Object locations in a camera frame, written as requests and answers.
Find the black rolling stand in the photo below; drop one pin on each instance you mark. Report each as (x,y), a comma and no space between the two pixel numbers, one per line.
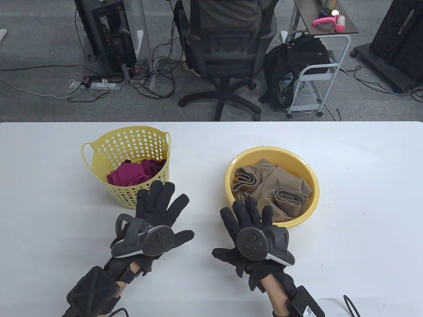
(396,39)

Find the white cart with brown top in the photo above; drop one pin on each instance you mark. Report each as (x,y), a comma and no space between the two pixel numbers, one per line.
(330,29)

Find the dark grey tracking controller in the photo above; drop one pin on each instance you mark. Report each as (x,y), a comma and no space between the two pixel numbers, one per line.
(155,239)
(252,242)

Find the yellow plastic basin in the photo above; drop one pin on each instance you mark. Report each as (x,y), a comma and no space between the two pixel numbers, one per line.
(310,204)

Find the person's left hand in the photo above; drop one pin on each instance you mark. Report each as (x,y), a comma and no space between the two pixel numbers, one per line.
(158,208)

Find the person's right hand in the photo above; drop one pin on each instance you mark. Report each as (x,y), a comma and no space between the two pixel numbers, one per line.
(246,214)

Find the tan shorts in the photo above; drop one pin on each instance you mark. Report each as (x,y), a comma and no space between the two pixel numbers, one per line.
(277,178)

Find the black power pack box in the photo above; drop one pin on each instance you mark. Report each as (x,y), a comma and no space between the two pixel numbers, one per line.
(305,303)

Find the black mesh forearm pack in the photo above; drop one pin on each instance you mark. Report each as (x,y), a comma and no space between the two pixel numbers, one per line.
(92,290)

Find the black backpack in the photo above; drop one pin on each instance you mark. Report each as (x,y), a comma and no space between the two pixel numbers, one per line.
(294,59)

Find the white power strip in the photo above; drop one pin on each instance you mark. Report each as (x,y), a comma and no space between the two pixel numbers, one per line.
(99,85)

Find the pink plastic gadget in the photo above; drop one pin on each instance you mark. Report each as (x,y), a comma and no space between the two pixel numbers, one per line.
(325,21)

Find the black computer tower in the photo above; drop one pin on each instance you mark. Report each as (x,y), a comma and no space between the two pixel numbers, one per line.
(105,33)

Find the person's left forearm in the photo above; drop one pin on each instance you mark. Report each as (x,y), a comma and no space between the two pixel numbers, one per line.
(123,286)

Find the maroon shorts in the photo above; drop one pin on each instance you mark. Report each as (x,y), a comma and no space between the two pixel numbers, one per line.
(129,173)

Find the black wrist band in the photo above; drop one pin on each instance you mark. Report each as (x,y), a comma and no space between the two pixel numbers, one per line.
(130,275)

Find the yellow perforated plastic basket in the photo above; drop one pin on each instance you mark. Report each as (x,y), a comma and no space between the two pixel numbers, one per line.
(132,138)

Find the black office chair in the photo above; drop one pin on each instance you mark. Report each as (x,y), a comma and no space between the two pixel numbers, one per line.
(228,52)

